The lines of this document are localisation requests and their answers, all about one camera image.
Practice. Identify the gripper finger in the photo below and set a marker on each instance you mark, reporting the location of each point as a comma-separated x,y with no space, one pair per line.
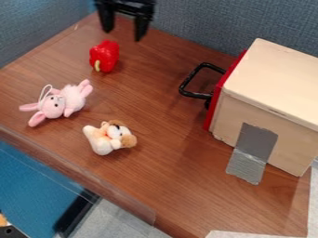
142,28
106,20

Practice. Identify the grey tape strip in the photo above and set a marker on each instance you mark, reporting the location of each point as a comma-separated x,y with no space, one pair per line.
252,154

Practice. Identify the pink plush rabbit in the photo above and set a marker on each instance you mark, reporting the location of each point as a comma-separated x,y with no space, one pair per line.
62,101

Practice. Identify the cabinet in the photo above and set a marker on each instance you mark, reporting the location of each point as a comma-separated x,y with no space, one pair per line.
269,102

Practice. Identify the red toy pepper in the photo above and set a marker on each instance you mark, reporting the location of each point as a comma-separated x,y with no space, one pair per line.
104,56

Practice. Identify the white and brown plush dog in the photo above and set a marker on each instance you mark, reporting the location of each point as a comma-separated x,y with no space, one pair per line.
109,138

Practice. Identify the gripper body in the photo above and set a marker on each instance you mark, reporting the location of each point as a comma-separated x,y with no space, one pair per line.
131,6

